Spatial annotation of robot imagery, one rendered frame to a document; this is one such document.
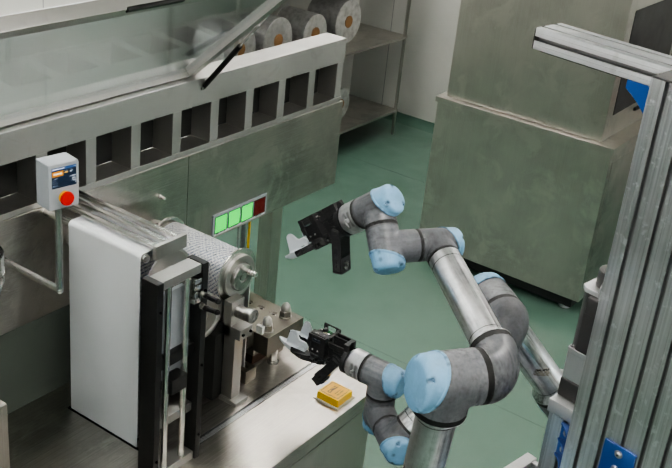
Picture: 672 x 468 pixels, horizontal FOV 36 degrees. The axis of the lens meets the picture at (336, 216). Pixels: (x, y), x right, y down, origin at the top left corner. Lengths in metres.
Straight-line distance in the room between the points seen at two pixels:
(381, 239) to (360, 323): 2.69
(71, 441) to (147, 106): 0.86
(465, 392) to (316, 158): 1.54
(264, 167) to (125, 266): 0.90
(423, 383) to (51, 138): 1.07
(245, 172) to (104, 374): 0.83
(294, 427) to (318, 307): 2.37
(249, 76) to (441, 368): 1.29
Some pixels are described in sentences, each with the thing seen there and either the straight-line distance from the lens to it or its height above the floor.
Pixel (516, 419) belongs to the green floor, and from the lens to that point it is 4.47.
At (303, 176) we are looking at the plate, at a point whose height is 1.22.
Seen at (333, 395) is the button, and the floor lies 0.92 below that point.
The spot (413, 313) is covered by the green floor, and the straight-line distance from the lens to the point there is 5.09.
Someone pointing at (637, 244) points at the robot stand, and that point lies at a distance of 2.02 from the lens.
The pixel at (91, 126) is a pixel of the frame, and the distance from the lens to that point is 2.58.
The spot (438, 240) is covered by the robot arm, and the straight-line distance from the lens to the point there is 2.30.
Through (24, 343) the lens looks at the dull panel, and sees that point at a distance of 2.68.
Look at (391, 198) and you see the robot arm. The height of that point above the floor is 1.61.
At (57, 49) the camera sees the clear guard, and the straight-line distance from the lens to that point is 2.13.
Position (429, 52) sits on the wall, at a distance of 7.46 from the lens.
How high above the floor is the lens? 2.51
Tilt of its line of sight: 25 degrees down
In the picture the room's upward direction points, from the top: 6 degrees clockwise
